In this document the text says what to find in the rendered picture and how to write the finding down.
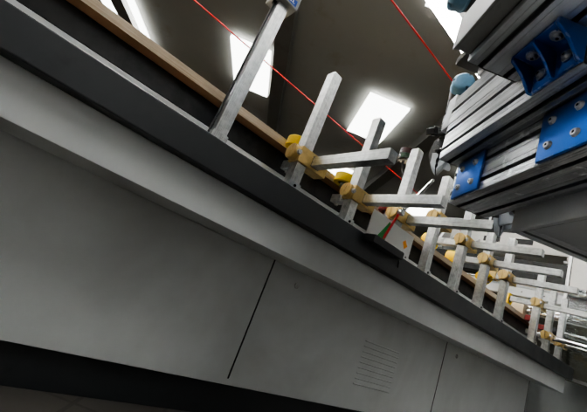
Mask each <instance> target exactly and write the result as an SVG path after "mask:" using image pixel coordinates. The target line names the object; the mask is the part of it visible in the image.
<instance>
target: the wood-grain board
mask: <svg viewBox="0 0 587 412"><path fill-rule="evenodd" d="M66 1H67V2H69V3H71V4H72V5H73V6H75V7H76V8H78V9H79V10H81V11H82V12H84V13H85V14H87V15H88V16H89V17H90V18H92V19H93V20H94V21H96V22H97V23H99V24H101V25H102V26H103V27H105V28H106V29H108V30H109V31H111V32H112V33H113V34H114V35H116V36H117V37H118V38H120V39H122V40H123V41H124V42H126V43H127V44H129V45H131V46H132V47H133V48H135V49H136V50H137V51H138V52H140V53H141V54H143V55H144V56H146V57H147V58H149V59H150V60H152V61H153V62H154V63H156V64H157V65H159V66H160V67H161V68H162V69H164V70H165V71H167V72H168V73H170V74H171V75H173V76H174V77H176V78H177V79H179V80H180V81H182V82H183V83H184V84H185V85H186V86H188V87H190V88H191V89H192V90H194V91H195V92H197V93H198V94H200V95H201V96H203V97H204V98H206V99H207V100H208V101H209V102H211V103H212V104H213V105H215V106H217V107H218V108H220V106H221V104H222V102H223V101H224V98H225V96H226V94H224V93H222V92H221V91H220V90H218V89H217V88H216V87H215V86H214V85H212V84H211V83H210V82H208V81H207V80H206V79H204V78H203V77H201V76H200V75H198V74H197V73H196V72H194V71H193V70H191V69H190V68H189V67H188V66H187V65H185V64H184V63H183V62H181V61H180V60H179V59H177V58H175V57H174V56H173V55H171V54H170V53H169V52H167V51H166V50H164V49H163V48H162V47H161V46H160V45H158V44H157V43H155V42H154V41H153V40H151V39H150V38H148V37H147V36H146V35H144V34H143V33H142V32H140V31H139V30H137V29H136V28H135V27H134V26H133V25H131V24H130V23H128V22H127V21H126V20H124V19H123V18H122V17H120V16H119V15H117V14H116V13H115V12H113V11H112V10H110V9H109V8H108V7H107V6H106V5H104V4H103V3H101V2H100V1H99V0H66ZM235 120H236V121H238V122H239V123H241V124H242V125H243V126H245V127H247V128H248V129H250V130H251V131H252V132H254V133H255V134H256V135H257V136H259V137H260V138H262V139H263V140H265V141H266V142H268V143H269V144H271V145H272V146H273V147H275V148H277V149H278V150H279V151H280V152H281V153H283V154H285V153H286V150H287V147H286V142H287V140H286V139H285V138H284V137H282V136H281V135H280V134H278V133H277V132H275V131H274V130H273V129H271V128H270V127H269V126H268V125H266V124H265V123H264V122H262V121H261V120H259V119H258V118H257V117H255V116H254V115H253V114H251V113H250V112H248V111H247V110H246V109H244V108H243V107H241V108H240V109H239V111H238V114H237V116H236V118H235ZM334 178H335V175H333V174H332V173H331V172H329V171H327V173H326V175H325V178H324V179H320V180H322V181H323V182H325V183H326V184H327V185H328V186H330V187H331V188H332V189H334V190H336V191H337V192H338V193H339V190H340V188H341V187H339V186H338V185H337V184H335V182H334ZM406 232H407V233H409V234H410V235H411V236H413V237H414V239H413V243H412V245H414V246H415V247H417V248H418V249H420V250H421V251H422V249H423V246H424V241H423V240H422V239H420V238H419V237H417V236H416V235H415V234H413V233H412V232H411V231H408V230H406ZM433 259H434V260H435V261H436V262H438V263H439V264H441V265H442V266H444V267H445V268H446V269H447V270H449V271H451V268H452V261H450V260H449V259H447V258H446V257H444V256H443V255H442V254H440V253H439V252H438V251H436V250H435V251H434V255H433ZM461 279H462V280H464V281H465V282H466V283H468V284H469V285H470V286H471V287H473V288H474V287H475V284H476V279H475V278H473V277H471V276H470V275H469V274H467V273H466V272H465V271H462V274H461ZM484 295H485V296H486V297H487V298H489V299H491V300H492V301H493V302H494V303H495V301H496V297H497V295H496V294H495V293H493V292H491V291H490V290H489V289H487V288H486V290H485V294H484ZM504 310H506V311H507V312H509V313H510V314H512V315H513V316H515V317H516V318H517V319H518V320H520V321H521V322H522V323H524V324H525V325H527V326H529V323H528V322H527V321H526V320H524V318H525V316H524V315H523V314H522V313H520V312H519V311H517V310H516V309H514V308H513V307H512V306H511V305H510V304H508V303H507V302H506V304H505V309H504Z"/></svg>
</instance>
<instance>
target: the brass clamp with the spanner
mask: <svg viewBox="0 0 587 412"><path fill-rule="evenodd" d="M398 209H403V208H402V207H388V208H387V209H386V211H385V214H386V216H387V218H388V219H390V220H394V218H395V217H396V215H397V210H398ZM408 216H411V214H410V213H408V212H407V211H405V214H404V216H399V217H398V218H397V220H398V221H399V222H400V223H401V224H402V227H401V229H403V230H408V231H414V230H415V228H416V226H411V225H409V224H408V223H407V222H406V220H407V217H408Z"/></svg>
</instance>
